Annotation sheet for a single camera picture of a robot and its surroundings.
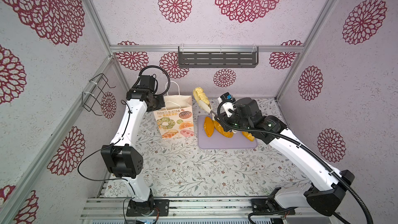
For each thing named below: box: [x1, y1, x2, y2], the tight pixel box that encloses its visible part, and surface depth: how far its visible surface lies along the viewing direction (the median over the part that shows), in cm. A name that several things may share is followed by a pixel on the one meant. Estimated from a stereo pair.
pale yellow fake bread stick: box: [192, 87, 210, 109], surface depth 77 cm
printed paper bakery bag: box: [153, 80, 195, 139], surface depth 88 cm
